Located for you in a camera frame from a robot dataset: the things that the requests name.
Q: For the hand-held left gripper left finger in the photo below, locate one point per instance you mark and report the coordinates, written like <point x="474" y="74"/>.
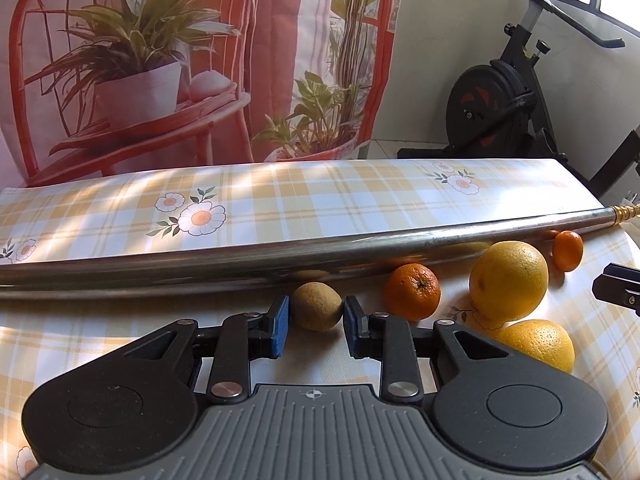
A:
<point x="280" y="330"/>

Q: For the round yellow citrus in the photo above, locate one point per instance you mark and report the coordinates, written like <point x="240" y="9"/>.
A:
<point x="507" y="280"/>

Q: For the printed room backdrop cloth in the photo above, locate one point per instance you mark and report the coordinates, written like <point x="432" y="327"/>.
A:
<point x="280" y="35"/>

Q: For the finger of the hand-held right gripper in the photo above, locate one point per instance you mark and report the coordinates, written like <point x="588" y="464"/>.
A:
<point x="620" y="285"/>

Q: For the checked floral tablecloth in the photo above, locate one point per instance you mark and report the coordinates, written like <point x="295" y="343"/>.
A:
<point x="350" y="195"/>

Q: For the brown kiwi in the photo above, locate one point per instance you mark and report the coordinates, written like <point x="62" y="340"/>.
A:
<point x="316" y="312"/>

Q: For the long metal pole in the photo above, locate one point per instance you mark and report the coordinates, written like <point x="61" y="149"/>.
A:
<point x="200" y="265"/>

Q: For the yellow lemon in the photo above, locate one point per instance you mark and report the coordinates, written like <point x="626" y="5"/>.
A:
<point x="540" y="345"/>

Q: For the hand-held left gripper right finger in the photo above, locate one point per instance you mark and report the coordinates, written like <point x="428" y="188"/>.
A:
<point x="352" y="330"/>

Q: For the black exercise bike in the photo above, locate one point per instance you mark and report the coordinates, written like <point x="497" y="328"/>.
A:
<point x="480" y="110"/>

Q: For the orange mandarin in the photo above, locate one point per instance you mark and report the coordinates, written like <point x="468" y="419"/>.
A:
<point x="412" y="291"/>
<point x="567" y="250"/>

